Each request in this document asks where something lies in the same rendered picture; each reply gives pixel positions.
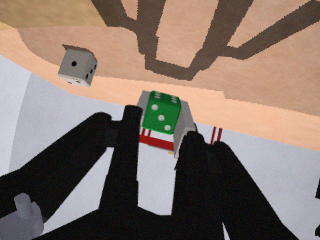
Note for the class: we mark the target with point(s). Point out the green die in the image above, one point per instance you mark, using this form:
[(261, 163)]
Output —
[(162, 112)]

